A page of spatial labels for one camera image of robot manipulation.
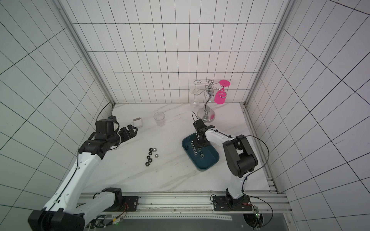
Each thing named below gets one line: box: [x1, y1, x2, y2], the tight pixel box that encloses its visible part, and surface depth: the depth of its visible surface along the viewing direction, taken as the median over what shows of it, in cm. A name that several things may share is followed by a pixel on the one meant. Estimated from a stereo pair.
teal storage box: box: [181, 132, 220, 172], surface depth 92 cm
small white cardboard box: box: [132, 117, 144, 128], surface depth 109 cm
